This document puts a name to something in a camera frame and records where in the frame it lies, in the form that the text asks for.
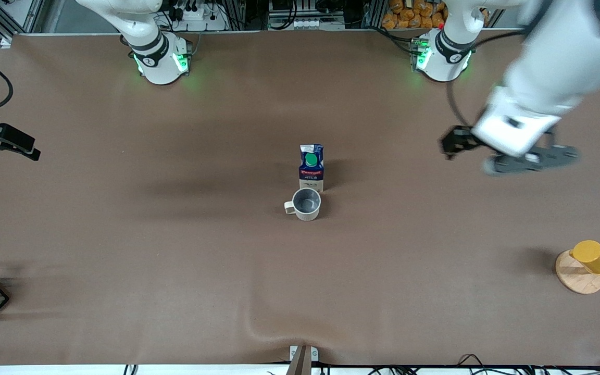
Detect bag of orange buns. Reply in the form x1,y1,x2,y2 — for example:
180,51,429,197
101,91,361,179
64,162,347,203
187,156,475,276
382,0,447,30

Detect beige mug with handle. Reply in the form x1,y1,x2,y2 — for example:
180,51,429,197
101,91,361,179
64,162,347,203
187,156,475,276
284,188,322,221

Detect grey metal bracket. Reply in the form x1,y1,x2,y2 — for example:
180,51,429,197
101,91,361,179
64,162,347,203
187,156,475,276
290,345,319,363

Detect blue milk carton green cap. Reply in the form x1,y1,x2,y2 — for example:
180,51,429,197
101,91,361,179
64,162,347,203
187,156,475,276
299,144,325,194

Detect aluminium frame profile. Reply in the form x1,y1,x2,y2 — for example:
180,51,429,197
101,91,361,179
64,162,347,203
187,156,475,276
0,0,32,48

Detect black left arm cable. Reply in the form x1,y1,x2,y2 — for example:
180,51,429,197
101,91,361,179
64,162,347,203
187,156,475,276
446,30,527,129

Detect wooden mug stand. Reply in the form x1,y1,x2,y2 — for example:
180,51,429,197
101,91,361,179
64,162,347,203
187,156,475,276
555,250,600,295

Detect yellow plastic cup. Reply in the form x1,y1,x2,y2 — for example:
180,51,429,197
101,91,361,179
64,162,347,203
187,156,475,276
569,240,600,275

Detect black floor cables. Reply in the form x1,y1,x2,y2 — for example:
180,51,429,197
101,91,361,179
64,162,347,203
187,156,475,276
266,354,600,375

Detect brown post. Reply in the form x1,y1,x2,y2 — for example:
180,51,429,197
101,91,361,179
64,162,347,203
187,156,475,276
285,346,312,375

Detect white power strip with plugs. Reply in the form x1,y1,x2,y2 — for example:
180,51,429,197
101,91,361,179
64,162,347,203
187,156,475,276
167,0,229,32

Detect brown table cloth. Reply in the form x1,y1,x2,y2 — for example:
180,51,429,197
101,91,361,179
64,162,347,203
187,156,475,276
0,29,600,366

